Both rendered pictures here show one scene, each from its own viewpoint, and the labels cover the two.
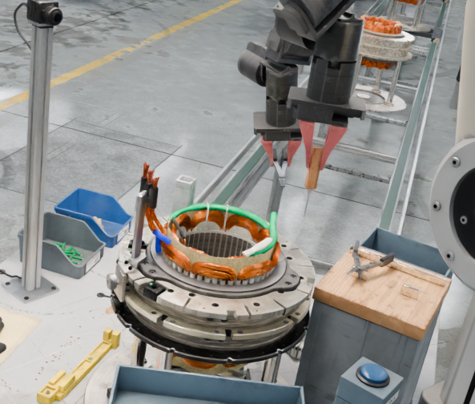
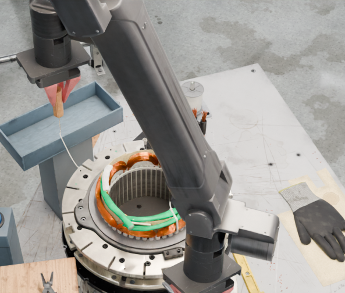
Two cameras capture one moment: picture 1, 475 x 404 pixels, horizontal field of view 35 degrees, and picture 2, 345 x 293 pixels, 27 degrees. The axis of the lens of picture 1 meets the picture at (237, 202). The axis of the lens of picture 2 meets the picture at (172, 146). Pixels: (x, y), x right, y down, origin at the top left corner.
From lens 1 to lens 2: 1.91 m
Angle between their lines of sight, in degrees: 102
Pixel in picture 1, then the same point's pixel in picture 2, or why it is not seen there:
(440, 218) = not seen: outside the picture
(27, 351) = (290, 253)
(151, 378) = (103, 120)
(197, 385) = (79, 132)
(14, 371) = not seen: hidden behind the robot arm
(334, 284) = (62, 272)
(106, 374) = not seen: hidden behind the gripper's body
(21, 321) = (330, 272)
